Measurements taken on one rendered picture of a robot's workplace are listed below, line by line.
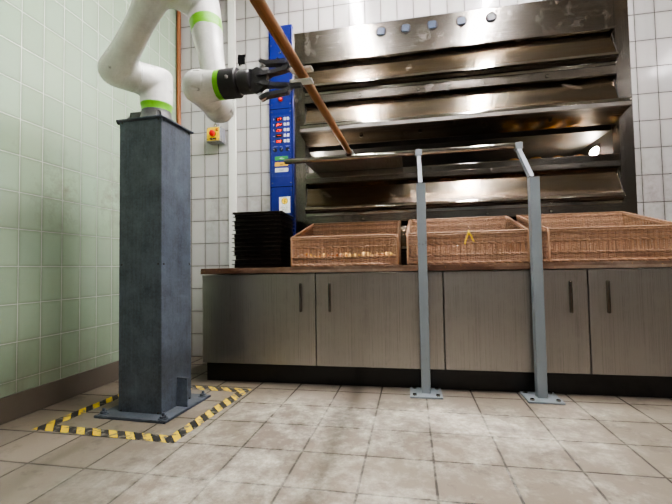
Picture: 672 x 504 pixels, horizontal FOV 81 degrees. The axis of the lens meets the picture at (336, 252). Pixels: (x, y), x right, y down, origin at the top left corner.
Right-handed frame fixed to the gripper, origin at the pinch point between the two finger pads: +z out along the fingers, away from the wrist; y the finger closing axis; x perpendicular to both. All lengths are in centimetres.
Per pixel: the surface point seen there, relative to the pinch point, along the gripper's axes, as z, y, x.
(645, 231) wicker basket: 131, 46, -78
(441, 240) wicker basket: 46, 47, -77
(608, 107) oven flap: 135, -23, -113
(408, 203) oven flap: 30, 22, -122
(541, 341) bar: 85, 92, -66
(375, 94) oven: 11, -48, -126
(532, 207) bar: 83, 35, -66
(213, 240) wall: -98, 41, -125
